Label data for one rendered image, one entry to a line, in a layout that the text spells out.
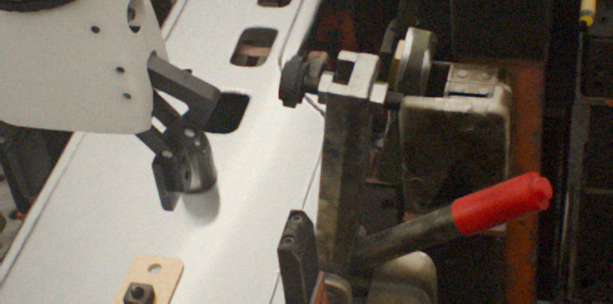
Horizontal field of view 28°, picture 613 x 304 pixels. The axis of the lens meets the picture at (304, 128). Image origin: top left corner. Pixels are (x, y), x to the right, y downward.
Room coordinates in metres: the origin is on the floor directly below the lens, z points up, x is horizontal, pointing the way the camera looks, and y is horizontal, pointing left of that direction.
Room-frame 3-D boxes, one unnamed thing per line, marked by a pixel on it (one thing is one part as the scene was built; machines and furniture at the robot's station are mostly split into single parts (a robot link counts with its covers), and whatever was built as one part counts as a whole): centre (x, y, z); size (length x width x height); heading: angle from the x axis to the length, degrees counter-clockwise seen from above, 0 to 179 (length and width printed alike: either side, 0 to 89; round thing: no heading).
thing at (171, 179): (0.53, 0.07, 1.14); 0.03 x 0.03 x 0.07; 72
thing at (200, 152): (0.67, 0.09, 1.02); 0.03 x 0.03 x 0.07
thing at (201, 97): (0.54, 0.08, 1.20); 0.08 x 0.01 x 0.06; 72
